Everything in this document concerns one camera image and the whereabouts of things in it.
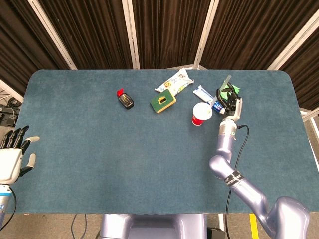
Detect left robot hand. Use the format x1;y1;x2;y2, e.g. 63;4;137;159
0;125;40;185

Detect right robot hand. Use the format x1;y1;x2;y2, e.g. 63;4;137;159
215;83;243;122

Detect red paper cup white lid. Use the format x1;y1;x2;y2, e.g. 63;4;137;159
191;102;214;127

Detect green packet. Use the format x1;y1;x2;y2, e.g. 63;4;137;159
220;83;240;100

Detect blue white toothpaste tube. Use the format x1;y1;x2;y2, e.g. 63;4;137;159
192;85;226;115

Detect black floor device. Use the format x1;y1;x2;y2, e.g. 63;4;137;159
0;104;19;125

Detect white printed snack packet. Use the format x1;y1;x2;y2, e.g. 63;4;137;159
155;67;195;97

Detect brown curtain panel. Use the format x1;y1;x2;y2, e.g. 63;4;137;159
276;27;319;110
201;0;319;70
0;0;72;97
37;0;134;70
132;0;212;70

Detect green yellow sponge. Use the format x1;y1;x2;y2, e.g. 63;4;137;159
150;89;177;115

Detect black bottle red cap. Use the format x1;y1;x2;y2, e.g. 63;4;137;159
116;87;135;110

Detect blue table cloth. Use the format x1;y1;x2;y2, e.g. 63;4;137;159
4;69;319;214

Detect black box on floor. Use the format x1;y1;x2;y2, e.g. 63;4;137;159
208;228;225;239

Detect lavender robot torso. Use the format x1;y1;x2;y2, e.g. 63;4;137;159
99;213;208;239

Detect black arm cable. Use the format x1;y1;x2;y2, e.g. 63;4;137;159
0;189;17;231
225;124;249;239

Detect black floor cables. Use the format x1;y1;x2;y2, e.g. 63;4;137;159
0;91;23;108

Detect white screen frame post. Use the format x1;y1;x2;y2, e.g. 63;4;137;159
0;79;24;101
266;14;319;72
27;0;77;70
193;0;220;70
121;0;141;70
300;107;319;122

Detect black cable under table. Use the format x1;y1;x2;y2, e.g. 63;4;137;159
71;213;88;237

